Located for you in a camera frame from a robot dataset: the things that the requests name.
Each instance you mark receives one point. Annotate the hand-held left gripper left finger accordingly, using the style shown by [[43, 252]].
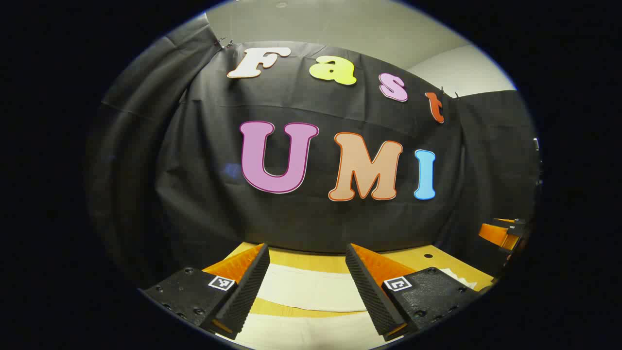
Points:
[[252, 287]]

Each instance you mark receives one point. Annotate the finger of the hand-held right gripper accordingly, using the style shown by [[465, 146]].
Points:
[[495, 236]]

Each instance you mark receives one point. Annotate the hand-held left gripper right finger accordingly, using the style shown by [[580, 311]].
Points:
[[367, 287]]

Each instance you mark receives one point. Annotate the white jeans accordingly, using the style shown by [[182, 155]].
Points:
[[311, 291]]

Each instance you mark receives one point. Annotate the black backdrop cloth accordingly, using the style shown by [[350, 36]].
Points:
[[194, 170]]

